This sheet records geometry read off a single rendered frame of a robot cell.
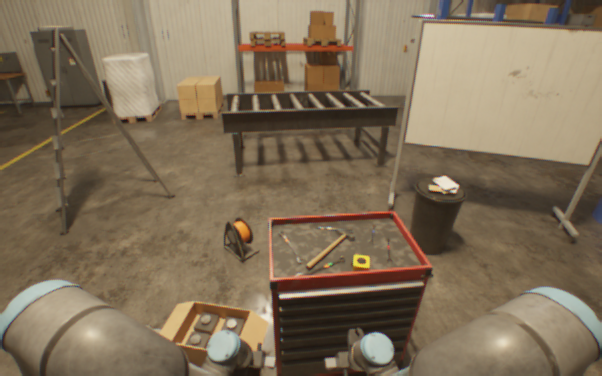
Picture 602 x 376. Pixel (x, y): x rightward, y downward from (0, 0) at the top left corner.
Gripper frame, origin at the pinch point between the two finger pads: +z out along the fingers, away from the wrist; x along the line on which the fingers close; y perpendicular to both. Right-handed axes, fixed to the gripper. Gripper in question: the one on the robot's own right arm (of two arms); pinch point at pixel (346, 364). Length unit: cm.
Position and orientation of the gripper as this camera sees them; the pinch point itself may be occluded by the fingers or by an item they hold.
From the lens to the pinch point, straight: 131.7
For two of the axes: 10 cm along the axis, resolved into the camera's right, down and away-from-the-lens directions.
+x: 9.8, 0.3, 1.9
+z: -1.7, 6.1, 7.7
